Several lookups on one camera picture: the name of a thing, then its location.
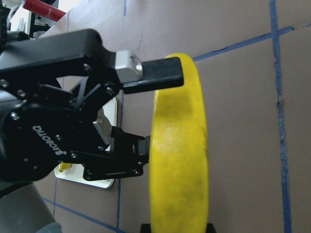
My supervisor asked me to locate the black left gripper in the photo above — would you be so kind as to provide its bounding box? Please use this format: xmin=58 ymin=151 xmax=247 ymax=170
xmin=0 ymin=101 xmax=80 ymax=182

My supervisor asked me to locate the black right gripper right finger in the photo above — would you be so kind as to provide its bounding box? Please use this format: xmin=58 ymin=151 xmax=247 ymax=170
xmin=206 ymin=223 xmax=216 ymax=233

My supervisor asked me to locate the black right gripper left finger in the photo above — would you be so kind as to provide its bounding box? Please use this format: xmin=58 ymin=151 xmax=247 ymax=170
xmin=140 ymin=223 xmax=151 ymax=233

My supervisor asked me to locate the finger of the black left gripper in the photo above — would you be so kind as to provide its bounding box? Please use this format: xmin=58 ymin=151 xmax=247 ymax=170
xmin=0 ymin=29 xmax=184 ymax=114
xmin=70 ymin=109 xmax=150 ymax=181

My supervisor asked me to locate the yellow banana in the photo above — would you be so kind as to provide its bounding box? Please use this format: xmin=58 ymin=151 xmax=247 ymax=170
xmin=149 ymin=53 xmax=209 ymax=233
xmin=59 ymin=163 xmax=72 ymax=172

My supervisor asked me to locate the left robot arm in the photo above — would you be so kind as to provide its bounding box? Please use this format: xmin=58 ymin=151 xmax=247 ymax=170
xmin=0 ymin=29 xmax=184 ymax=233

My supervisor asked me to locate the cream bear print tray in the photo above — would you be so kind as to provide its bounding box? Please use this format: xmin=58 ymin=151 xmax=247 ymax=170
xmin=54 ymin=97 xmax=119 ymax=189

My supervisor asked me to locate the red cylinder bottle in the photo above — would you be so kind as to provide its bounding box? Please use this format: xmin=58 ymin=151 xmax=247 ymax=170
xmin=21 ymin=0 xmax=66 ymax=22

